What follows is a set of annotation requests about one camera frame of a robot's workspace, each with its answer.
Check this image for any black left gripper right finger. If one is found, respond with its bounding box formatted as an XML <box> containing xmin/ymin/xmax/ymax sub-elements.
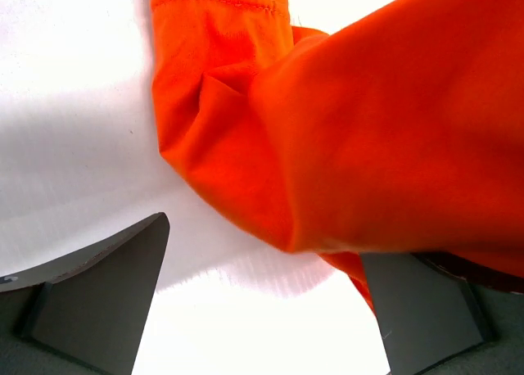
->
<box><xmin>361</xmin><ymin>252</ymin><xmax>523</xmax><ymax>375</ymax></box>

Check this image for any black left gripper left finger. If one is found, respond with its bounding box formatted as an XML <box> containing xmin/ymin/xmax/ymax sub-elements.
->
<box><xmin>1</xmin><ymin>213</ymin><xmax>170</xmax><ymax>374</ymax></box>

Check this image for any orange t shirt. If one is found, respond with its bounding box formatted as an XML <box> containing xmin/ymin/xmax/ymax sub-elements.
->
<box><xmin>151</xmin><ymin>0</ymin><xmax>523</xmax><ymax>298</ymax></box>

